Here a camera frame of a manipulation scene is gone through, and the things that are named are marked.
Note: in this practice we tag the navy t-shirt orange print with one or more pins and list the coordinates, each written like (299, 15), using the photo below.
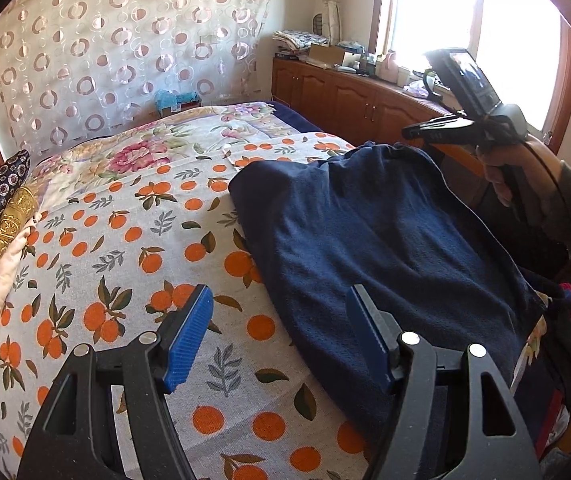
(365, 225)

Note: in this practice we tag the circle pattern sheer curtain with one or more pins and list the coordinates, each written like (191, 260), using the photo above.
(115, 35)

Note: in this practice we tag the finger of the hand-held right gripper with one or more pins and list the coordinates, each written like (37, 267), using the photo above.
(435, 127)

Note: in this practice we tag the folded cloth stack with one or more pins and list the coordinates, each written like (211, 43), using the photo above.
(298, 40)

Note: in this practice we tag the pink cup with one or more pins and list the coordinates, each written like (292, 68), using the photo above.
(391, 66)

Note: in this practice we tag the person's right hand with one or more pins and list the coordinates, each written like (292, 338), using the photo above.
(540, 175)

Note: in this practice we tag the wooden cabinet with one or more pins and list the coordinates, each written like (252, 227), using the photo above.
(325, 90)

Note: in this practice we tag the floral blanket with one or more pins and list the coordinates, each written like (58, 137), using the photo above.
(140, 152)

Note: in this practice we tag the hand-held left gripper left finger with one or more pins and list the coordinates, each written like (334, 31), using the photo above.
(188, 340)

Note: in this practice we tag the beige pillow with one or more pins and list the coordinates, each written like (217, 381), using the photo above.
(0, 300)

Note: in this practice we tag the dark cloth pile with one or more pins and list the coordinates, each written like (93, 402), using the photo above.
(560, 360)

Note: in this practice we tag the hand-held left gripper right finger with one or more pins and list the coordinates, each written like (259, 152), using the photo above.
(368, 340)

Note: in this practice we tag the orange fruit print bedsheet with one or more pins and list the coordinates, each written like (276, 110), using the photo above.
(165, 240)

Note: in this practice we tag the navy blanket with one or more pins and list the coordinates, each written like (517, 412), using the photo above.
(290, 112)

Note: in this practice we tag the teal packet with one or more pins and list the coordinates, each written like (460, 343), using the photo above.
(175, 101)

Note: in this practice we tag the pale window drape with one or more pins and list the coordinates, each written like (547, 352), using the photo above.
(333, 0)

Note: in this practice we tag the window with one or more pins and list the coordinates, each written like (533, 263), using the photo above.
(430, 10)

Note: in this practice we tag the cardboard box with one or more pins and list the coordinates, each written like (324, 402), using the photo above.
(326, 54)

